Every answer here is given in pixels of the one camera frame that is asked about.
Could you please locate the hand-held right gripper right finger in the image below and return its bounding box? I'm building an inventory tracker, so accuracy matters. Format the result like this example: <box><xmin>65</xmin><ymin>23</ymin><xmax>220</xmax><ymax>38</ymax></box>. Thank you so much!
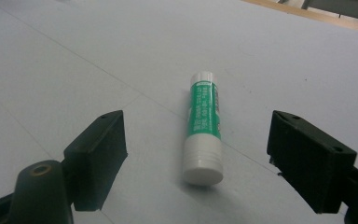
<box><xmin>266</xmin><ymin>109</ymin><xmax>358</xmax><ymax>215</ymax></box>

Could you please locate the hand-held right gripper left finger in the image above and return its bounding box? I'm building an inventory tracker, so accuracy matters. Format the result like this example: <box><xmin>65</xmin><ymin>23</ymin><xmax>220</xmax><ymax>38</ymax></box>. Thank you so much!
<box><xmin>62</xmin><ymin>109</ymin><xmax>129</xmax><ymax>213</ymax></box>

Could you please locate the green and white glue stick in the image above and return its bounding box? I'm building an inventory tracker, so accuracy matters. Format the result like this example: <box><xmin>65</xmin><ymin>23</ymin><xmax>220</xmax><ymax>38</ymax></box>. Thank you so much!
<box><xmin>182</xmin><ymin>71</ymin><xmax>225</xmax><ymax>187</ymax></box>

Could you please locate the dark grey furniture panel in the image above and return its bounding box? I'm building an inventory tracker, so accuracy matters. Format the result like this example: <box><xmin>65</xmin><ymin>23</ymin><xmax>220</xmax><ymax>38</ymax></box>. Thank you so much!
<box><xmin>301</xmin><ymin>0</ymin><xmax>358</xmax><ymax>23</ymax></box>

